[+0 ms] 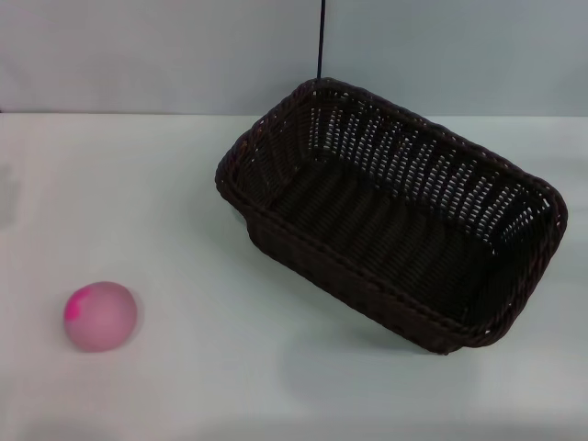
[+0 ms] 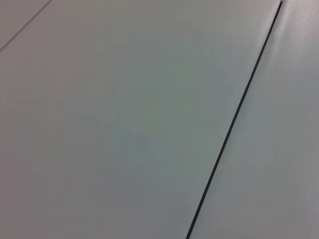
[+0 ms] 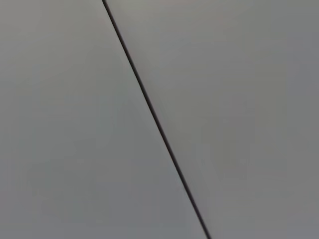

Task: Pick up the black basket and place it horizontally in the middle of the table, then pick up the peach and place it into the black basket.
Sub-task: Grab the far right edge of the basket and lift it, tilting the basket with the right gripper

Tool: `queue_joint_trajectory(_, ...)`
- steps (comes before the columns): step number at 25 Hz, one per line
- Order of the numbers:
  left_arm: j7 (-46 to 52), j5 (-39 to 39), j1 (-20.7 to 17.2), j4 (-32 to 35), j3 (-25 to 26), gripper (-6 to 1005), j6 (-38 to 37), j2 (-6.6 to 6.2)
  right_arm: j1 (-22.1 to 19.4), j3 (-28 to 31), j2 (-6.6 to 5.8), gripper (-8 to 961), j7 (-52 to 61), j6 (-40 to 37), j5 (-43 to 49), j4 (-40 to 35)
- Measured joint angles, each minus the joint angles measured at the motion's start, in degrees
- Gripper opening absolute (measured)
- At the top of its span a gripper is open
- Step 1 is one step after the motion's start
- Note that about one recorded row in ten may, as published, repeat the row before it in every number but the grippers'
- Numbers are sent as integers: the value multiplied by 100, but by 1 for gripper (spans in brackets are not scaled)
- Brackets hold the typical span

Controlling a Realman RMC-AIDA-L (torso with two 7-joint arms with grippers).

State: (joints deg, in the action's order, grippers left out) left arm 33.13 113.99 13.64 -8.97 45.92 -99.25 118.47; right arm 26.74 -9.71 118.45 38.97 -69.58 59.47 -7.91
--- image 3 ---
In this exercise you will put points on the black vertical partition seam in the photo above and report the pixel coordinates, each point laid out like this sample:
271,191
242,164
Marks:
149,104

